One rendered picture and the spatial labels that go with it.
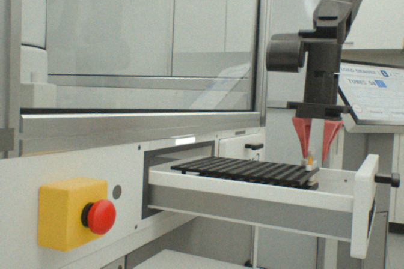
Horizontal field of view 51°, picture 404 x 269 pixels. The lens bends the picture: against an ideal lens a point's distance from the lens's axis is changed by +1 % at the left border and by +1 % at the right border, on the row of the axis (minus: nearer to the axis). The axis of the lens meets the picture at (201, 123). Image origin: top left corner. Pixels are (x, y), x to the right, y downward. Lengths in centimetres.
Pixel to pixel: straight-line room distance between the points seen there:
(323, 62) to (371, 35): 337
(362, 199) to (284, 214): 11
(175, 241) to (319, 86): 40
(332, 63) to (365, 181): 25
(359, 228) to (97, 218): 33
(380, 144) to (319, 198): 114
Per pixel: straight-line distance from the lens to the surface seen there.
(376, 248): 182
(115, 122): 61
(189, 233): 91
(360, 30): 412
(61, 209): 50
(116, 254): 68
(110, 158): 61
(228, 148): 98
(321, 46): 75
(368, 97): 162
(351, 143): 173
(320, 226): 62
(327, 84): 75
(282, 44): 77
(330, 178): 85
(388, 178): 71
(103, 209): 50
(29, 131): 50
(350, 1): 83
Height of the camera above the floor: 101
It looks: 3 degrees down
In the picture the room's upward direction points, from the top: 3 degrees clockwise
